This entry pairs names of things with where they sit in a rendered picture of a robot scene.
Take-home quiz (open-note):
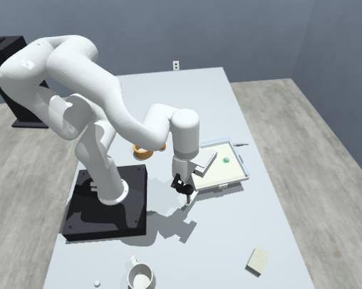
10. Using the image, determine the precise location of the white mug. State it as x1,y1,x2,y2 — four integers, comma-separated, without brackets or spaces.
127,256,156,289

